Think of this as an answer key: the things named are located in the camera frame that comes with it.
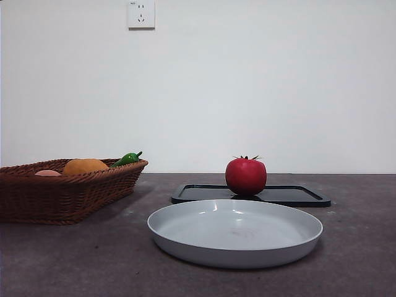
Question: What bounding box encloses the dark rectangular tray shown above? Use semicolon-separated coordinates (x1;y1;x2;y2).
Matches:
171;184;332;208

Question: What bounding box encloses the white wall socket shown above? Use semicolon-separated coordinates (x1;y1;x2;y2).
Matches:
128;0;156;31

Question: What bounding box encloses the green pepper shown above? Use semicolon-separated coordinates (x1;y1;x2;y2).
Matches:
110;151;144;169

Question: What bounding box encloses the red tomato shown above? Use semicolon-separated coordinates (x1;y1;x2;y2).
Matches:
225;155;267;196

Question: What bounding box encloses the brown wicker basket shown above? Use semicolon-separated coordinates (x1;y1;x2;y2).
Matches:
0;158;149;226

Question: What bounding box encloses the pink egg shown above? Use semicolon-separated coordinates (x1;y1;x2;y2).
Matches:
34;169;62;178

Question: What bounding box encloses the white round plate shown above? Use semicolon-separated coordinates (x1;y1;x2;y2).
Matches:
147;199;324;269

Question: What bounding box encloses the orange round fruit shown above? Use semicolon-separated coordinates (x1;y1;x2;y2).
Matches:
62;158;110;176

